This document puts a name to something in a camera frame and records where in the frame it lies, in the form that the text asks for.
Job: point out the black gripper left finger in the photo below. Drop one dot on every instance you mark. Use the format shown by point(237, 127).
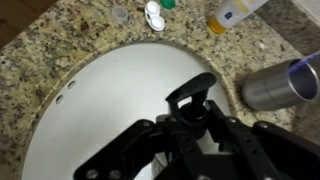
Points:
point(130, 146)

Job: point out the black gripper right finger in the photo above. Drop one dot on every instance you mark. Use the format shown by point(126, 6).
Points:
point(276, 146)

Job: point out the green pump bottle black pump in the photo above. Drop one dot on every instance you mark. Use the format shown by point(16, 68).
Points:
point(195, 87)

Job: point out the white oval sink basin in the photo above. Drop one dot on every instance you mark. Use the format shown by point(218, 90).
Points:
point(110, 100)

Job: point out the stainless steel tumbler cup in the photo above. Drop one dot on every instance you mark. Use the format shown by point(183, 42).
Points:
point(270, 90)

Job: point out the blue toothbrush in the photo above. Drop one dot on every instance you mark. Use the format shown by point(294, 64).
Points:
point(306, 61)

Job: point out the white contact lens case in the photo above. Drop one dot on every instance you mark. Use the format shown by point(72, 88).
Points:
point(155, 16)

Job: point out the small clear cap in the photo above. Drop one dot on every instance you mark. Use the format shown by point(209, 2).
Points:
point(120, 13)

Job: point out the white lotion tube yellow cap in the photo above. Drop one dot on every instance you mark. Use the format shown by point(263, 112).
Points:
point(233, 13)

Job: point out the green round cap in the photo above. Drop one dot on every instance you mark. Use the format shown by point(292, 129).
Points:
point(167, 3)

